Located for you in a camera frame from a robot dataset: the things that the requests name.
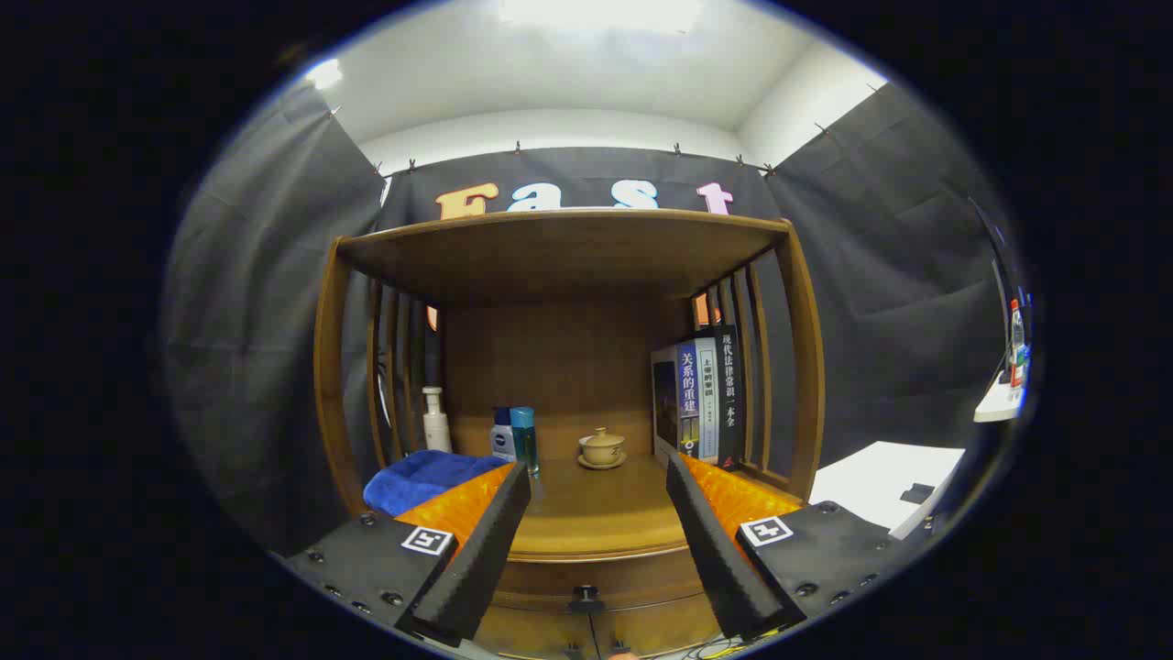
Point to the white pump bottle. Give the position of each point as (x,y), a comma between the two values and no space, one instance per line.
(437,431)

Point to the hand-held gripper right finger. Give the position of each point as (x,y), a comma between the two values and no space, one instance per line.
(715,550)

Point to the white lotion bottle blue cap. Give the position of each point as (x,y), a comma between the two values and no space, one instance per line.
(501,445)

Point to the small black item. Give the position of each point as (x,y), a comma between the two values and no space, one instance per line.
(916,493)

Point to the wooden cabinet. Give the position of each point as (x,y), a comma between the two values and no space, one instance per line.
(568,257)

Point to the lidded ceramic tea cup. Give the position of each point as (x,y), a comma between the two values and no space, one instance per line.
(602,449)

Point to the ceiling light panel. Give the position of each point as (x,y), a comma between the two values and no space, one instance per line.
(600,13)

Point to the white shelf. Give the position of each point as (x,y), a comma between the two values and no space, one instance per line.
(997,403)

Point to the book with blue spine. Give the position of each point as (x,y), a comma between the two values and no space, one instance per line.
(674,403)

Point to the clear blue bottle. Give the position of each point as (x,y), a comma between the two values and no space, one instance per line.
(525,440)

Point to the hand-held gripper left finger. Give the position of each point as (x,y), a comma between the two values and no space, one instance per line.
(486,550)

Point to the wooden countertop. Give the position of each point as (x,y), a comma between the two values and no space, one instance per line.
(596,513)

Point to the wooden drawer with black knob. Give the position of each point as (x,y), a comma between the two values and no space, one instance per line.
(641,587)

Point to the blue towel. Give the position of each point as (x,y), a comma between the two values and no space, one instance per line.
(412,477)

